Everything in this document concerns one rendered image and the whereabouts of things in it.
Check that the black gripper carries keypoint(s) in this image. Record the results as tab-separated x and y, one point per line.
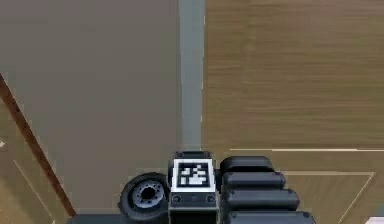
133	206

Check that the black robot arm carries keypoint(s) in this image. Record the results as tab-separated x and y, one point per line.
253	200

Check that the brown wooden room door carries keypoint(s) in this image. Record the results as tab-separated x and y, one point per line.
293	83

